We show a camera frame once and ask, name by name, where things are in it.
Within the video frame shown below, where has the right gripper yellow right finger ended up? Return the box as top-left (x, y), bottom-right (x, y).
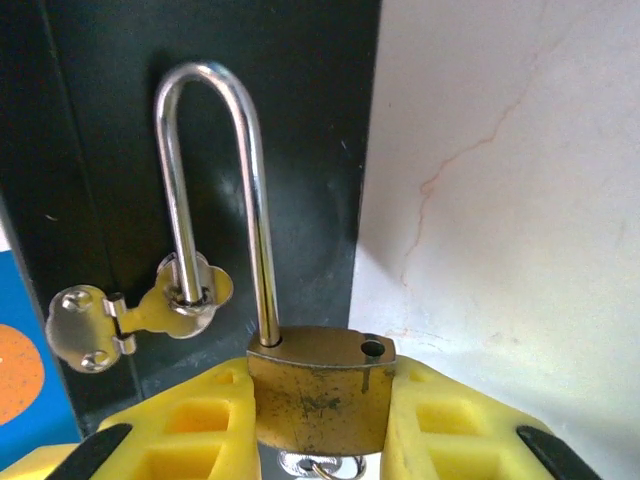
top-left (382, 355), bottom-right (601, 480)

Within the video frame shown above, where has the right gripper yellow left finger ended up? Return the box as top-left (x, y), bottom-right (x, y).
top-left (0, 355), bottom-right (259, 480)

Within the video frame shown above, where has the brass padlock with long shackle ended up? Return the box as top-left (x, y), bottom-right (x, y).
top-left (154, 59), bottom-right (399, 459)

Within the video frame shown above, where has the small silver key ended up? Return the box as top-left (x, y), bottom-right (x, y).
top-left (277, 448), bottom-right (369, 480)

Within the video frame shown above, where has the starry night painted box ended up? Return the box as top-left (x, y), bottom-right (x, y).
top-left (0, 0), bottom-right (384, 446)

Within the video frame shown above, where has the silver box hasp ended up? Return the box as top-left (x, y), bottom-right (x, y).
top-left (44, 252), bottom-right (235, 374)

